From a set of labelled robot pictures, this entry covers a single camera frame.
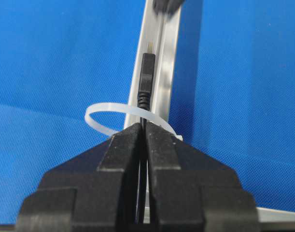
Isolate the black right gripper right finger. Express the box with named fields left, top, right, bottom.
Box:
left=146, top=123, right=260, bottom=232

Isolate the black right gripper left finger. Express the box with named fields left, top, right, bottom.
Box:
left=15, top=123, right=142, bottom=232

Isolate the black usb cable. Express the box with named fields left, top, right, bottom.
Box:
left=136, top=42, right=155, bottom=224

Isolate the white zip tie loop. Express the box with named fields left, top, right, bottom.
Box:
left=84, top=102, right=183, bottom=141

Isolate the blue mesh mat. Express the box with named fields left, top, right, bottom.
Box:
left=0, top=0, right=295, bottom=224

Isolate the aluminium extrusion frame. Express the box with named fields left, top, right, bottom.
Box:
left=129, top=0, right=295, bottom=222

